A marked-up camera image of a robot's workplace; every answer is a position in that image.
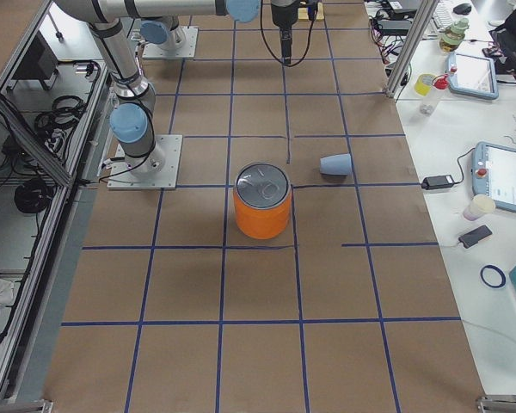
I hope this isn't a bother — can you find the black smartphone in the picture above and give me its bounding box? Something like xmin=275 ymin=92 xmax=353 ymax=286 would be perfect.
xmin=458 ymin=225 xmax=493 ymax=249

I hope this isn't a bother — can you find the blue tape ring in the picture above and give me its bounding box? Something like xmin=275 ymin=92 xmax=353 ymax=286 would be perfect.
xmin=480 ymin=265 xmax=507 ymax=289

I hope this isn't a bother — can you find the orange can with grey lid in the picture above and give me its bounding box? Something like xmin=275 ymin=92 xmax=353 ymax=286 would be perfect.
xmin=233 ymin=163 xmax=292 ymax=240

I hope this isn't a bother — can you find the near blue teach pendant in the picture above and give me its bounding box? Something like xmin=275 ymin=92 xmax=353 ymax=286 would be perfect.
xmin=471 ymin=141 xmax=516 ymax=213

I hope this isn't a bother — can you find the black computer mouse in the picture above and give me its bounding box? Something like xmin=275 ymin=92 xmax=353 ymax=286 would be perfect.
xmin=452 ymin=3 xmax=472 ymax=15

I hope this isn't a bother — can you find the blue teach pendant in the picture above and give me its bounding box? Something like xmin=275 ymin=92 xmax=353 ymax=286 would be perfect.
xmin=471 ymin=141 xmax=516 ymax=213
xmin=446 ymin=52 xmax=499 ymax=100

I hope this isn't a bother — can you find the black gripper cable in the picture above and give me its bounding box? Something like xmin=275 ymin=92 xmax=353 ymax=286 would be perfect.
xmin=259 ymin=0 xmax=318 ymax=66

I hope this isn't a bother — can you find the aluminium frame post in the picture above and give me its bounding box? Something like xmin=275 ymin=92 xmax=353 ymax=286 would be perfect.
xmin=384 ymin=0 xmax=438 ymax=98

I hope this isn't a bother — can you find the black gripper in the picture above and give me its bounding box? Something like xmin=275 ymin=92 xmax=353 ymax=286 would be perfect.
xmin=270 ymin=0 xmax=299 ymax=65

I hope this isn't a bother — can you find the black power adapter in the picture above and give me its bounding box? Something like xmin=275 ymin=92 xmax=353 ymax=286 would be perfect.
xmin=421 ymin=175 xmax=456 ymax=190

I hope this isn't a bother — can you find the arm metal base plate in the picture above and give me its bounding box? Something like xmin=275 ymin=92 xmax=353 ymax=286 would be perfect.
xmin=107 ymin=134 xmax=183 ymax=190
xmin=140 ymin=25 xmax=199 ymax=60

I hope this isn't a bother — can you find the far blue teach pendant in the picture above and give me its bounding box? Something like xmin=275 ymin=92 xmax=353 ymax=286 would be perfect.
xmin=446 ymin=52 xmax=499 ymax=100

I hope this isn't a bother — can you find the white paper cup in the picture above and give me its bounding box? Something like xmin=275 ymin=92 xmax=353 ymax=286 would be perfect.
xmin=463 ymin=194 xmax=496 ymax=221

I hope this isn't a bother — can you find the light blue plastic cup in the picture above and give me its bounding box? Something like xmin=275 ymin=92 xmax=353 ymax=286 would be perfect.
xmin=319 ymin=153 xmax=353 ymax=176

